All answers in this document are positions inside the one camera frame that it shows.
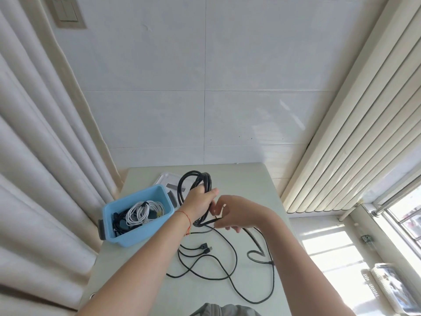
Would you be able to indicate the person's right hand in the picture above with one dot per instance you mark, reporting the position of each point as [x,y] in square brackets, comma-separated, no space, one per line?
[245,213]

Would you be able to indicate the person's left hand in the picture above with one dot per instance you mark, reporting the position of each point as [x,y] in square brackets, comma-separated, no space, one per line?
[196,203]

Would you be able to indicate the person's right fingers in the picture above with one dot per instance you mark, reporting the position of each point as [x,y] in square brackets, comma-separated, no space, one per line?
[219,207]

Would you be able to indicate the person's left thumb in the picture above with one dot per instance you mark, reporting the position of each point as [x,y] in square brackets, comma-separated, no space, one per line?
[212,193]

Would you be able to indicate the person's left forearm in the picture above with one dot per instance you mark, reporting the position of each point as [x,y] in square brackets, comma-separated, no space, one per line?
[141,269]

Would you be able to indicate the person's right forearm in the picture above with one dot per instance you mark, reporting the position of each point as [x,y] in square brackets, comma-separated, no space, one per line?
[296,266]

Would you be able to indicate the white plastic lid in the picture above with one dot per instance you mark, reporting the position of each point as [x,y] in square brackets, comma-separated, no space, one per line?
[171,180]

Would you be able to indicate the blue plastic bin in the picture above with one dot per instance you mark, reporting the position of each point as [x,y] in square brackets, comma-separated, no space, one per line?
[138,235]

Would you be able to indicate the grey garment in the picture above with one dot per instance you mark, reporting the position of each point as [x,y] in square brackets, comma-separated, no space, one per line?
[220,310]

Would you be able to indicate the white radiator pipe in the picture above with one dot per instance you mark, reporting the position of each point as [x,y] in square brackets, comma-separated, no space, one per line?
[350,213]

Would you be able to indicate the small green object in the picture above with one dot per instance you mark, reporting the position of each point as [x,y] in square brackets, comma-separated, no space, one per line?
[367,239]

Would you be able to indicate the cream pleated curtain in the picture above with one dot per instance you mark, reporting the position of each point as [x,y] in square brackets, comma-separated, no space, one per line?
[36,161]

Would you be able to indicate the white plastic basket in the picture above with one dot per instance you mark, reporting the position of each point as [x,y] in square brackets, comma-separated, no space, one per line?
[391,287]

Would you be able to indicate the window with metal frame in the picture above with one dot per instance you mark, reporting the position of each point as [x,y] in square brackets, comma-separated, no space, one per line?
[403,212]

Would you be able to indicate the beige wall light switch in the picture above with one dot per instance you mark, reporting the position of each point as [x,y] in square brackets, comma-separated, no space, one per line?
[65,11]

